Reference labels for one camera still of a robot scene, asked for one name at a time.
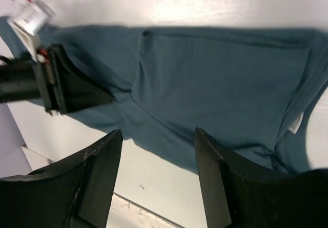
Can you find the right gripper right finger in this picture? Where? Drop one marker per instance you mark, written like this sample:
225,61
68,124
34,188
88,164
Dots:
237,192

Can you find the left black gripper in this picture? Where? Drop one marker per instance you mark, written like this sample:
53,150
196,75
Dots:
53,78

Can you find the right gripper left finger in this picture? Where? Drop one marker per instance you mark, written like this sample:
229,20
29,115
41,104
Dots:
73,192

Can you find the blue t-shirt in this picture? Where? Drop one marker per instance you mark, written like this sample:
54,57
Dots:
252,90

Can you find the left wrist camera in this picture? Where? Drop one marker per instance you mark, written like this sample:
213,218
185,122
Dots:
27,23

